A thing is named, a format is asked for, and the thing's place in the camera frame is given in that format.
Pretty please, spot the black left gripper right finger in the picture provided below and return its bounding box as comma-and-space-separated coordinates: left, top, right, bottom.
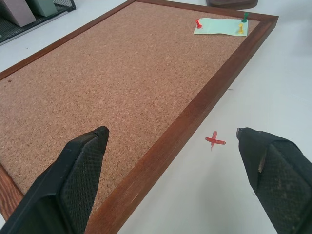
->
235, 127, 312, 234

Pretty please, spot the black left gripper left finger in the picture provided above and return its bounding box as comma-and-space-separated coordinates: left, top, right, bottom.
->
0, 125, 110, 234

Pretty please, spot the wood-framed cork board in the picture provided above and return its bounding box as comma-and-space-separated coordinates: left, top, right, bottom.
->
0, 0, 279, 234

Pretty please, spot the light green paper note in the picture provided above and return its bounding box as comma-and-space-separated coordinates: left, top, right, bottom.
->
193, 17, 249, 37

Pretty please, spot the grey-green block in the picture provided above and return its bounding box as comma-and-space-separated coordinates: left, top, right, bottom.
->
26, 0, 58, 18

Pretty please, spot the dark brown wooden object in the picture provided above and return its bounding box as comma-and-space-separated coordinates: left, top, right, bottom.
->
206, 0, 258, 10

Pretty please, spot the pink block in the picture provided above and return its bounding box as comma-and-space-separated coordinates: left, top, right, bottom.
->
0, 0, 37, 27

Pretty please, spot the black wire mesh tray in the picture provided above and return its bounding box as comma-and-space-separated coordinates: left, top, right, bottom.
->
0, 0, 77, 46

